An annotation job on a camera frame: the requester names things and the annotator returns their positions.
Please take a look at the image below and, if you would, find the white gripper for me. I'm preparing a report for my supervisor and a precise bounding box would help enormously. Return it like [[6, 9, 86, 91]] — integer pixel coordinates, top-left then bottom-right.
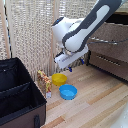
[[54, 44, 90, 73]]

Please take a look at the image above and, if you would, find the yellow bowl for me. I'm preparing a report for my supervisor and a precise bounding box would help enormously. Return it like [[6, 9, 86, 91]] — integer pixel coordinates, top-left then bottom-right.
[[51, 73, 68, 87]]

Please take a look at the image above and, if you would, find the silver long drawer handle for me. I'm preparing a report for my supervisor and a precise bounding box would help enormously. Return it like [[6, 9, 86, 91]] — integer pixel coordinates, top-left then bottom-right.
[[90, 38, 118, 45]]

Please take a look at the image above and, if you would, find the brown drawer with long handle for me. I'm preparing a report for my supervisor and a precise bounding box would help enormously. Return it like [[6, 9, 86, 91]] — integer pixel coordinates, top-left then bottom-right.
[[88, 22, 128, 54]]

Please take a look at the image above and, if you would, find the blue bowl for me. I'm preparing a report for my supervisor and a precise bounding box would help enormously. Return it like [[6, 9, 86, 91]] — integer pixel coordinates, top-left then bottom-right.
[[58, 84, 78, 101]]

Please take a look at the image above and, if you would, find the dark brown drawer cabinet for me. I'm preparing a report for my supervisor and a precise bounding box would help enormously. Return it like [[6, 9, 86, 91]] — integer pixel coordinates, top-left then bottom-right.
[[86, 11, 128, 83]]

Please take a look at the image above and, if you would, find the colourful snack box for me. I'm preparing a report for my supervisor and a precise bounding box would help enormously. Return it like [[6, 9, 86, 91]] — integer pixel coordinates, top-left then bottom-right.
[[36, 69, 53, 99]]

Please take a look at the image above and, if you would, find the beige woven folding screen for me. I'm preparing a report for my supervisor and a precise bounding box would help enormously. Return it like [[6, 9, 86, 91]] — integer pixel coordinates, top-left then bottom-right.
[[0, 0, 101, 83]]

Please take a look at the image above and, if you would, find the black fabric storage box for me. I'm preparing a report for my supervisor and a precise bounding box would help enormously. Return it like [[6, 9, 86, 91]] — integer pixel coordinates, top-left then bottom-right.
[[0, 57, 48, 128]]

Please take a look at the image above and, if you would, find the silver short drawer handle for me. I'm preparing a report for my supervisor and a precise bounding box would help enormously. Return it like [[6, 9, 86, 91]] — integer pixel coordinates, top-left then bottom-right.
[[97, 54, 116, 66]]

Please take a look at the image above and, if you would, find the brown drawer with short handle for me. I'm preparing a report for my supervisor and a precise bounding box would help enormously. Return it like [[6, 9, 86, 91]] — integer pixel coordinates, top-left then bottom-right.
[[88, 50, 128, 81]]

